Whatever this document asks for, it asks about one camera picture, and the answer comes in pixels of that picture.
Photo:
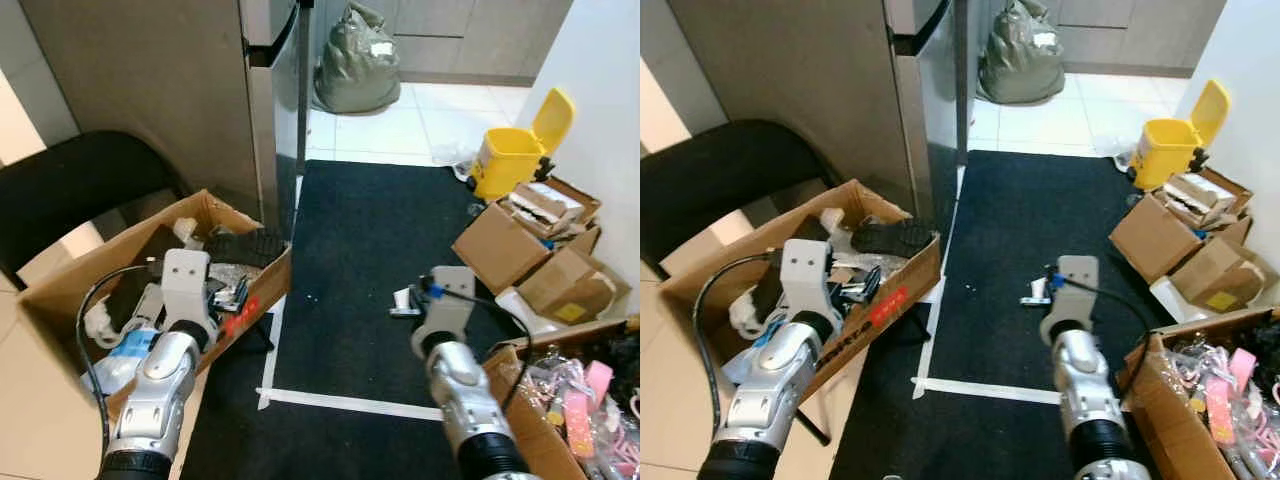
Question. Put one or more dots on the green garbage bag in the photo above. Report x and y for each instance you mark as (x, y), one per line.
(355, 65)
(1020, 55)

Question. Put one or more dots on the white tape line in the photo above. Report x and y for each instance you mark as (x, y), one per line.
(990, 390)
(340, 402)

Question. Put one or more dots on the large open cardboard box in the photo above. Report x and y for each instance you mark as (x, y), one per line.
(900, 300)
(260, 290)

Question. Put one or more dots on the cardboard box yellow sticker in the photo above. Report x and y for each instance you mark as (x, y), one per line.
(570, 285)
(1215, 270)

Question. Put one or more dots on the open cardboard box white contents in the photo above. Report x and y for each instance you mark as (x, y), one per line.
(500, 245)
(1150, 240)

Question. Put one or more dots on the blue white plastic bag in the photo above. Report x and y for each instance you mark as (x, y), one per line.
(130, 350)
(740, 360)

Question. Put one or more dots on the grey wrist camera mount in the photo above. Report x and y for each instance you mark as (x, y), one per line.
(1075, 290)
(450, 300)
(185, 285)
(805, 275)

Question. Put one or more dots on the pink packaged item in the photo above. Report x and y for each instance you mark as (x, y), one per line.
(585, 400)
(1225, 395)

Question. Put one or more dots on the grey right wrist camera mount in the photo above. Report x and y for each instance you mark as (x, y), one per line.
(1075, 290)
(450, 300)

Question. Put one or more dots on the white plastic piece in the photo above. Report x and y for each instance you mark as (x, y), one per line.
(515, 310)
(1165, 295)

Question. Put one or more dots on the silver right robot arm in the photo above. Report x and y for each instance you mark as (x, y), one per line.
(470, 395)
(1085, 390)

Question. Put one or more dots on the clear plastic wrapper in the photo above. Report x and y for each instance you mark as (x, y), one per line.
(1125, 150)
(455, 160)

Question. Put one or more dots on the black ribbed rubber item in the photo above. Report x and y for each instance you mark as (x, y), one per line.
(245, 248)
(895, 238)

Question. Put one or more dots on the black chair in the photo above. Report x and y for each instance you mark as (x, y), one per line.
(80, 180)
(720, 170)

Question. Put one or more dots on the black carpet mat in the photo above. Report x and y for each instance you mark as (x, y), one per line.
(1010, 250)
(370, 240)

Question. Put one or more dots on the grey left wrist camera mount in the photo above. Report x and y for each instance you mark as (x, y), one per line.
(185, 285)
(805, 275)

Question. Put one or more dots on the grey kitchen cabinet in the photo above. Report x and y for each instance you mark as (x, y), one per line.
(1120, 30)
(450, 35)

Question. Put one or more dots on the grey fridge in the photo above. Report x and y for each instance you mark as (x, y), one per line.
(800, 70)
(150, 80)

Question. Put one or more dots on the cardboard box with pink items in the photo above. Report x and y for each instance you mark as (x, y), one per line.
(1160, 410)
(520, 420)

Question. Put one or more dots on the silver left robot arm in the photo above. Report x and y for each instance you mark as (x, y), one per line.
(780, 380)
(160, 385)

